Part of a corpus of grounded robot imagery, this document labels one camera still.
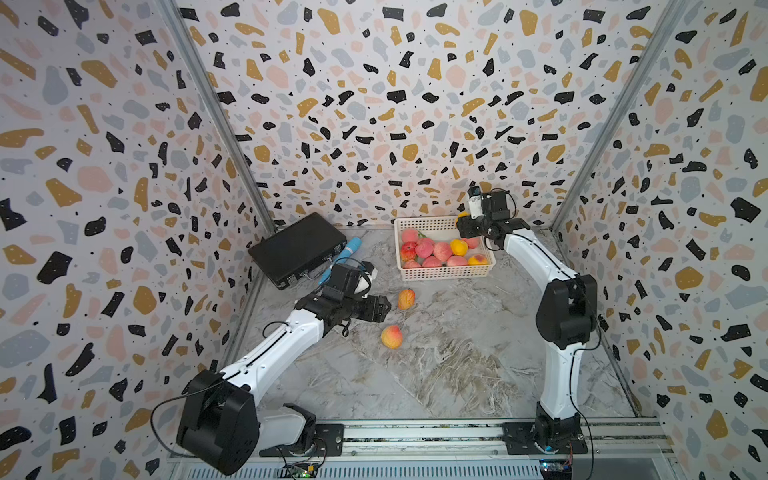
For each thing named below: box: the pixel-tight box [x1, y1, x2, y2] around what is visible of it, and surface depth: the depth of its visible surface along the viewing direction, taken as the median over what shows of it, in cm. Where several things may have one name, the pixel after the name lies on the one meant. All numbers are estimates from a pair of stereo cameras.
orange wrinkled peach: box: [397, 288, 417, 310], surface depth 97 cm
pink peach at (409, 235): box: [401, 227, 419, 243], surface depth 115 cm
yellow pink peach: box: [468, 254, 488, 265], surface depth 106 cm
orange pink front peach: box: [380, 324, 403, 350], surface depth 88 cm
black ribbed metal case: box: [248, 212, 348, 290], surface depth 112 cm
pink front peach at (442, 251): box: [433, 242, 452, 262], surface depth 108 cm
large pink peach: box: [415, 238, 435, 259], surface depth 107 cm
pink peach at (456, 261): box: [447, 255, 468, 266], surface depth 107 cm
